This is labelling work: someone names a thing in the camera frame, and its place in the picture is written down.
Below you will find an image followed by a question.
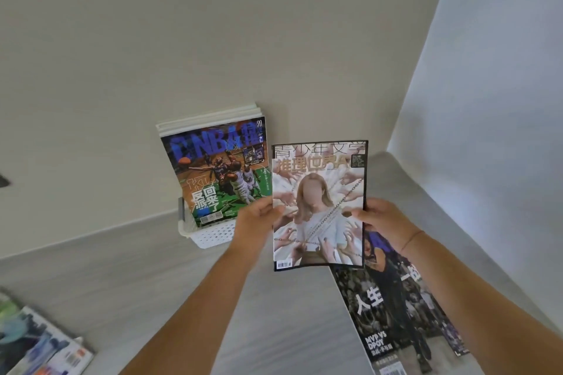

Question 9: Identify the basketball magazine with green court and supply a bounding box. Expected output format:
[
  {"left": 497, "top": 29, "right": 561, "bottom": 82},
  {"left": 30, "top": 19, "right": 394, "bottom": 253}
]
[{"left": 160, "top": 116, "right": 273, "bottom": 229}]

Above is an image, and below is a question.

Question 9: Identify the person's right hand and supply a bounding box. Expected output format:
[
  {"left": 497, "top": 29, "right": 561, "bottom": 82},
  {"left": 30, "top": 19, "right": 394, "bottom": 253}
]
[{"left": 351, "top": 198, "right": 424, "bottom": 253}]

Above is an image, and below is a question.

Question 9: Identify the person's right forearm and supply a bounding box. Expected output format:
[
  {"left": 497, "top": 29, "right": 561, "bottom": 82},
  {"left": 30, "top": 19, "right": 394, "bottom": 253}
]
[{"left": 398, "top": 231, "right": 563, "bottom": 375}]

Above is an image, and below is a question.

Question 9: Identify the green cover magazine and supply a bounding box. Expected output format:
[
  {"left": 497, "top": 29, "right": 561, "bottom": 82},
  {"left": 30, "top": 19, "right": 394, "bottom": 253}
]
[{"left": 0, "top": 291, "right": 22, "bottom": 318}]

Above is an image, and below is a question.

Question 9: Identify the thin string bracelet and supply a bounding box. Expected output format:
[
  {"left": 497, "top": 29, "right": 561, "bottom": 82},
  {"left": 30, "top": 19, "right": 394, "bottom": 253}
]
[{"left": 399, "top": 230, "right": 425, "bottom": 253}]

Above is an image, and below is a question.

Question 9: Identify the white-edged magazine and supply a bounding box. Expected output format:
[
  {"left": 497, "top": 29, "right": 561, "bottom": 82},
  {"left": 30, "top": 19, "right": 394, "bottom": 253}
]
[
  {"left": 157, "top": 109, "right": 264, "bottom": 138},
  {"left": 156, "top": 103, "right": 260, "bottom": 130}
]

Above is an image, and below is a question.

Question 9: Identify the colourful blue cover magazine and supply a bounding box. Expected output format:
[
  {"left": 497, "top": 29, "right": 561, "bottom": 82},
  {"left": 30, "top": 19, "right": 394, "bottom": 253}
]
[{"left": 0, "top": 305, "right": 94, "bottom": 375}]

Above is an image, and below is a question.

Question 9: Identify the person's left hand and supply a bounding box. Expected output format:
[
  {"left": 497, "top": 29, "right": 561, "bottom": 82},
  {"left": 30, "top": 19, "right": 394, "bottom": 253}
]
[{"left": 233, "top": 197, "right": 286, "bottom": 258}]

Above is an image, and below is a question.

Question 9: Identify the dark crowd cover magazine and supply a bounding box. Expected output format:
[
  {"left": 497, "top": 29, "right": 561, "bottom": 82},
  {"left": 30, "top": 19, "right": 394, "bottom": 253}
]
[{"left": 329, "top": 230, "right": 462, "bottom": 375}]

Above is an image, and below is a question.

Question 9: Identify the magazine with reaching hands cover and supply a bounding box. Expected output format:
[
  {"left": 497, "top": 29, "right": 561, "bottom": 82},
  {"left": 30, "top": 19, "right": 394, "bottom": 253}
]
[{"left": 271, "top": 140, "right": 369, "bottom": 272}]

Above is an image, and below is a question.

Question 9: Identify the white perforated plastic basket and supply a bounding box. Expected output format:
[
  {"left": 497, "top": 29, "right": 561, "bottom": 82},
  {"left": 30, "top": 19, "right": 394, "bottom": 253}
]
[{"left": 177, "top": 196, "right": 242, "bottom": 250}]

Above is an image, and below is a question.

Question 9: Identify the purple cover magazine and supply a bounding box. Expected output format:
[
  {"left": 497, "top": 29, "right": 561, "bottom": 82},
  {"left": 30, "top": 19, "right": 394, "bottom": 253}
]
[{"left": 433, "top": 296, "right": 471, "bottom": 359}]

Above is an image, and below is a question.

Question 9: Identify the person's left forearm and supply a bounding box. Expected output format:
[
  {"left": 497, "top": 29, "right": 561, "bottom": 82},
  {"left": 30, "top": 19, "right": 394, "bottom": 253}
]
[{"left": 118, "top": 242, "right": 264, "bottom": 375}]

